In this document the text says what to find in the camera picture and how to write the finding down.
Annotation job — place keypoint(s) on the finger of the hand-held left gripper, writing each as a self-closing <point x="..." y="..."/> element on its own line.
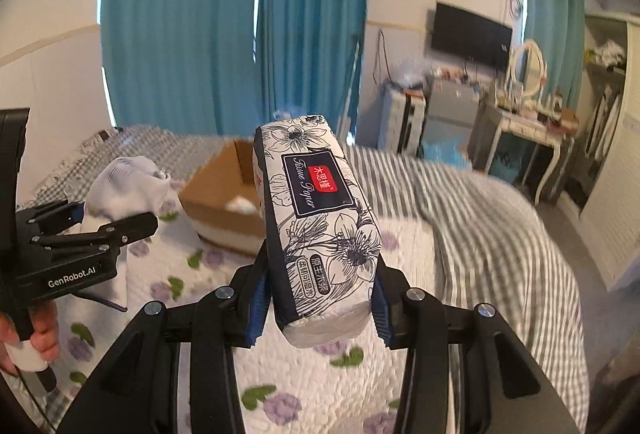
<point x="127" y="226"/>
<point x="62" y="213"/>

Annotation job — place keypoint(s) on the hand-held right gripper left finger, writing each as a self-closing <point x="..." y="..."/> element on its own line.
<point x="258" y="309"/>

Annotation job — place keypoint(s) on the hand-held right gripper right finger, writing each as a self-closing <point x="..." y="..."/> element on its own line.
<point x="381" y="309"/>

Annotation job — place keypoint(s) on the white sock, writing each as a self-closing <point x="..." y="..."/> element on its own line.
<point x="127" y="189"/>

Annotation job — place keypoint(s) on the cardboard box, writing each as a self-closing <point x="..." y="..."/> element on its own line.
<point x="227" y="199"/>

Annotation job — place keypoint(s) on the floral tissue paper pack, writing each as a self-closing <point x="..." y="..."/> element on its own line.
<point x="317" y="224"/>

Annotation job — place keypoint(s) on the person's left hand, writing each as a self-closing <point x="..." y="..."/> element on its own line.
<point x="42" y="339"/>

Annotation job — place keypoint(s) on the floral quilted blanket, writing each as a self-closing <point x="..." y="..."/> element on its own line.
<point x="280" y="364"/>

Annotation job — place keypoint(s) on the checked bed sheet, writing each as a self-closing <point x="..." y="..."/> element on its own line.
<point x="165" y="148"/>

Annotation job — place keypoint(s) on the grey striped duvet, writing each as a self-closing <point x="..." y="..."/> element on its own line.
<point x="500" y="254"/>

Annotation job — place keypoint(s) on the blue plastic bag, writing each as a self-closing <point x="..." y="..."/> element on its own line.
<point x="445" y="153"/>

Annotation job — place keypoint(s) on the white storage cabinet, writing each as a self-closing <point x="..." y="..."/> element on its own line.
<point x="402" y="118"/>

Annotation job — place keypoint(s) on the teal curtain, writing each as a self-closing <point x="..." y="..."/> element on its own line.
<point x="185" y="23"/>
<point x="312" y="13"/>

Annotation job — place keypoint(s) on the grey mini fridge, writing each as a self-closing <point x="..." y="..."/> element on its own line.
<point x="452" y="108"/>

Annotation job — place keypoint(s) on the white dressing table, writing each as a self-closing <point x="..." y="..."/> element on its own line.
<point x="525" y="138"/>

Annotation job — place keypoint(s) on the white wardrobe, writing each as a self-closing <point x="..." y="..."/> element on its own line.
<point x="607" y="148"/>

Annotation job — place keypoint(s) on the oval vanity mirror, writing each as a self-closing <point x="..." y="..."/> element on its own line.
<point x="525" y="66"/>

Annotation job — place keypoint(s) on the black wall television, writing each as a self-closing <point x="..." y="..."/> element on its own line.
<point x="470" y="36"/>

